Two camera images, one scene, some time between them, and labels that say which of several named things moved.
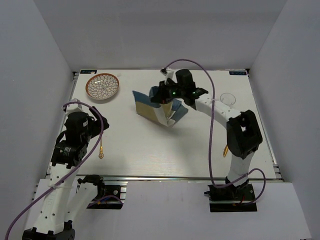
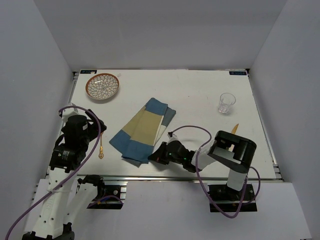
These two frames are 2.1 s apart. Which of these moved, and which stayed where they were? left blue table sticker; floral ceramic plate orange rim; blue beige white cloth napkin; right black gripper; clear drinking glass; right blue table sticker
Moved: right black gripper; blue beige white cloth napkin
Stayed: left blue table sticker; clear drinking glass; floral ceramic plate orange rim; right blue table sticker
